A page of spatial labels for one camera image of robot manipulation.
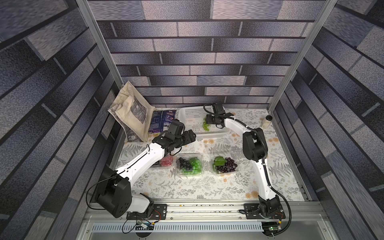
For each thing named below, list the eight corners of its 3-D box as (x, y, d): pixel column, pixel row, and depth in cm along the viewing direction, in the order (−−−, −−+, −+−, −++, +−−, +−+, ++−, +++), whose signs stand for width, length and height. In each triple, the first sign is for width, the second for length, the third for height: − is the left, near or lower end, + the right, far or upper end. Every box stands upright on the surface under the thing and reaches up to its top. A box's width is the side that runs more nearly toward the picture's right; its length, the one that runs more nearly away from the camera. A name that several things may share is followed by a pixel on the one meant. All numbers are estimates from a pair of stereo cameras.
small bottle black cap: (261, 128, 110) (266, 120, 103) (261, 122, 114) (266, 114, 107) (267, 129, 109) (272, 121, 102) (267, 123, 113) (272, 115, 106)
